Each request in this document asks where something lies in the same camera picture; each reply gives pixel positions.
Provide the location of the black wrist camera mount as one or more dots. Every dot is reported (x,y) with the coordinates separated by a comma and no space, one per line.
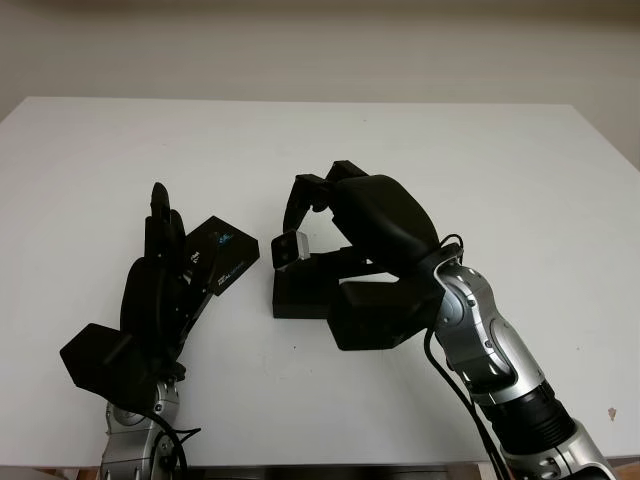
(380,320)
(105,362)

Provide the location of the black camera box base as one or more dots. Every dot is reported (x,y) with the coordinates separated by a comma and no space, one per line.
(295,302)

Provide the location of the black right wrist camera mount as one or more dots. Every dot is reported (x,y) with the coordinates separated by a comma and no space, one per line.
(380,320)

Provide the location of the black RealSense box lid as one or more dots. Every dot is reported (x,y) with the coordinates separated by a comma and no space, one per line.
(237,250)

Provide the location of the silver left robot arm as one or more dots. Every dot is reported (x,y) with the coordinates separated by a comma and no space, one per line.
(130,440)

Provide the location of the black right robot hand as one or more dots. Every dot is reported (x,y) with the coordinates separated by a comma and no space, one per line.
(385,215)

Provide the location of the small silver depth camera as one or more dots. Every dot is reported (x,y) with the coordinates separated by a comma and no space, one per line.
(287,247)

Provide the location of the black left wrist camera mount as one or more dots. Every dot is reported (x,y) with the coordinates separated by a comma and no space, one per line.
(105,362)

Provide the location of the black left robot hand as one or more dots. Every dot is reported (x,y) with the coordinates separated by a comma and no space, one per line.
(147,295)

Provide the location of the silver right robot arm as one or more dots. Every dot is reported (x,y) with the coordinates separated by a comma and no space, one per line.
(495,340)

